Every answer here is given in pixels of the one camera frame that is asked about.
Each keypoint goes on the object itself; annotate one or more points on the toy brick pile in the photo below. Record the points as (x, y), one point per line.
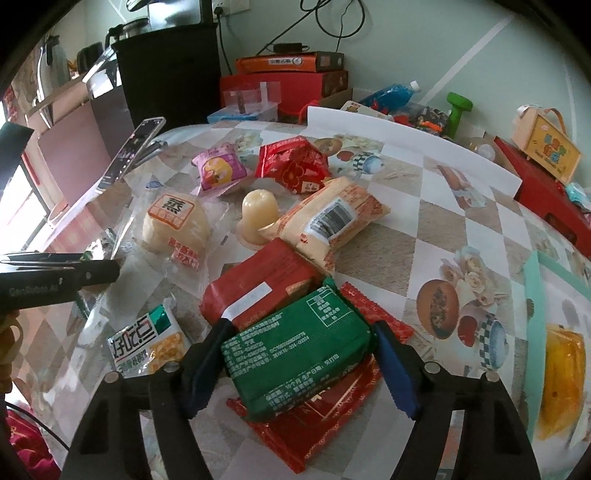
(422, 117)

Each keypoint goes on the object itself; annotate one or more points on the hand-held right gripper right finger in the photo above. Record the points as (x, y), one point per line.
(397, 369)

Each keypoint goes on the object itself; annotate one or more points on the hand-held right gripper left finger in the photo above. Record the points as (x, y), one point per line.
(207, 369)

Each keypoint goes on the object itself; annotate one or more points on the steel thermos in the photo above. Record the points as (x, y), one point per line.
(56, 62)

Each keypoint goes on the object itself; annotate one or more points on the clear plastic ball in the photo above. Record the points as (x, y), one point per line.
(482, 148)

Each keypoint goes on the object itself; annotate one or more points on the red patterned cloth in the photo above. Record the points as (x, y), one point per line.
(23, 447)

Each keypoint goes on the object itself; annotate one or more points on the dark red snack packet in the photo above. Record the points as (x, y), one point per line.
(258, 281)

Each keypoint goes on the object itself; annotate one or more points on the white and green packet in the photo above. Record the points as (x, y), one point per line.
(138, 341)

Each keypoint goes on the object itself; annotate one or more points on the person's left hand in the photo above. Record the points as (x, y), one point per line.
(8, 341)

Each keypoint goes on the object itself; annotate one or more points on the orange flat box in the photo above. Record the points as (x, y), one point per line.
(277, 63)

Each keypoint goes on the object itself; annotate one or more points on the steel kettle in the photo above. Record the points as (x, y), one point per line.
(131, 30)

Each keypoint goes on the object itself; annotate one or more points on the green snack packet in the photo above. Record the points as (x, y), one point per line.
(295, 350)

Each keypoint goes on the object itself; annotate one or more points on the steamed cake clear packet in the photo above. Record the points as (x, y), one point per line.
(171, 226)

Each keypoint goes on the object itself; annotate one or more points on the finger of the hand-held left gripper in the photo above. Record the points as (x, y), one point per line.
(11, 152)
(94, 273)

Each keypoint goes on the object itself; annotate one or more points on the pink snack packet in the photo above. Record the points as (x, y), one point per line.
(219, 168)

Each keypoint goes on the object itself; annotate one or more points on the yellow biscuit pack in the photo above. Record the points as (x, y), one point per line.
(355, 198)

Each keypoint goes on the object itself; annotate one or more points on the green dumbbell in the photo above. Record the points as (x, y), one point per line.
(459, 113)

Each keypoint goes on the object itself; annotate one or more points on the red patterned packet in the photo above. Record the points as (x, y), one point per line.
(314, 434)

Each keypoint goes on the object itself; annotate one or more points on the blue liquid bottle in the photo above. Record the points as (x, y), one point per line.
(390, 94)

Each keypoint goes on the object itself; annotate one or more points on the black smartphone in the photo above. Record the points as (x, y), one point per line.
(131, 152)

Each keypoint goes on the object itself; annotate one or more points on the pale jelly cup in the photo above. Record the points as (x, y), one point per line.
(258, 212)

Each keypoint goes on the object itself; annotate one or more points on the blue wipes packet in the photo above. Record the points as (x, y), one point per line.
(579, 194)

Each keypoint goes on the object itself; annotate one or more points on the red gift box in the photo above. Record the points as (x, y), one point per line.
(540, 198)

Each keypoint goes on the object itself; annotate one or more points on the mint green box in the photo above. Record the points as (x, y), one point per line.
(533, 323)

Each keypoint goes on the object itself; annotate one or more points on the wall socket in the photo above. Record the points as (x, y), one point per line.
(231, 7)

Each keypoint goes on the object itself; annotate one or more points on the beige cake clear packet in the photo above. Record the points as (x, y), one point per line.
(563, 369)

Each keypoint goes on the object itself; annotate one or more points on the stack of red orange boxes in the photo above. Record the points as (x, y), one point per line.
(300, 90)

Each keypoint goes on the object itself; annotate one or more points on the red crinkled snack packet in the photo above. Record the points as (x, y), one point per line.
(291, 164)

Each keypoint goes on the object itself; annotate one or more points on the printed card box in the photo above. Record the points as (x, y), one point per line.
(364, 109)

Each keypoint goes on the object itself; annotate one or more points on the black power adapter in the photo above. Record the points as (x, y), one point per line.
(291, 47)

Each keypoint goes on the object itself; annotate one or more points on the blue plastic tray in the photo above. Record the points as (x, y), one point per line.
(240, 115)

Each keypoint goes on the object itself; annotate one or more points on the clear plastic container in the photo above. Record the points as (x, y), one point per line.
(251, 98)

